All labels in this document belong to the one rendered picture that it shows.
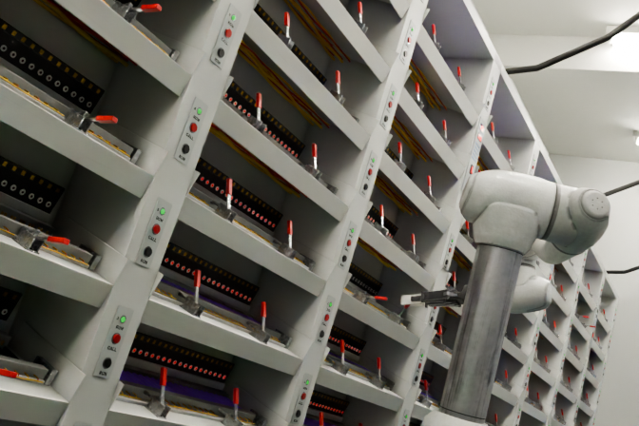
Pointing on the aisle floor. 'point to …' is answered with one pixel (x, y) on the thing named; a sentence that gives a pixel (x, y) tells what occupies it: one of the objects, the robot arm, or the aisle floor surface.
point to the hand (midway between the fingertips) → (413, 300)
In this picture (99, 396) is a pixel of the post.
